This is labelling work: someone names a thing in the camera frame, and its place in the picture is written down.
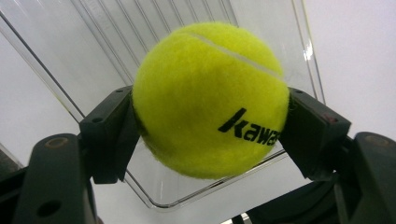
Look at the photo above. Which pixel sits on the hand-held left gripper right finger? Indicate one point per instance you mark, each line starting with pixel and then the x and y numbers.
pixel 314 137

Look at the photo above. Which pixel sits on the clear plastic ball container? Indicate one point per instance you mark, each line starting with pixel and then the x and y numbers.
pixel 93 46

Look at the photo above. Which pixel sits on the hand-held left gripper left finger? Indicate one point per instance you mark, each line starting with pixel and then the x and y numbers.
pixel 107 137

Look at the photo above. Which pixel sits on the yellow tennis ball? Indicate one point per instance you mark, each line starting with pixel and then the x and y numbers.
pixel 202 109

